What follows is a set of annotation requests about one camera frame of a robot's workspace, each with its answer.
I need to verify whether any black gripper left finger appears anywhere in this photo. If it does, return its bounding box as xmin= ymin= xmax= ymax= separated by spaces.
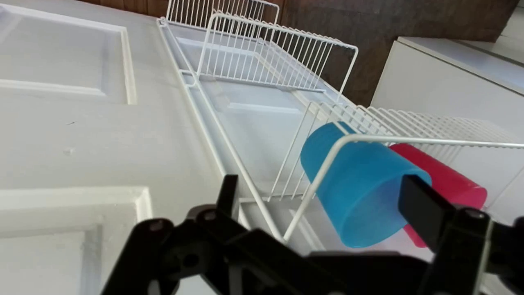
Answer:
xmin=101 ymin=174 xmax=259 ymax=295

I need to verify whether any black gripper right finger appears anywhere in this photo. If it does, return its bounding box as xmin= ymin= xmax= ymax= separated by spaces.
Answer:
xmin=399 ymin=176 xmax=524 ymax=295

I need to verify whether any blue plastic cup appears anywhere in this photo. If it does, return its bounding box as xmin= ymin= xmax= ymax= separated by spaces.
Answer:
xmin=317 ymin=141 xmax=433 ymax=249

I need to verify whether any pink plastic cup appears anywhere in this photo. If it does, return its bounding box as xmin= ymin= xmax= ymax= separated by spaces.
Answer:
xmin=389 ymin=143 xmax=490 ymax=249

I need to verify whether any white cabinet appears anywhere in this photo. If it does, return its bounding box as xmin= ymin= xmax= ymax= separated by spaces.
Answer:
xmin=371 ymin=38 xmax=524 ymax=162

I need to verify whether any white wire door rack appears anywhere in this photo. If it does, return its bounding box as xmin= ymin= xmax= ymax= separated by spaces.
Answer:
xmin=156 ymin=0 xmax=524 ymax=246

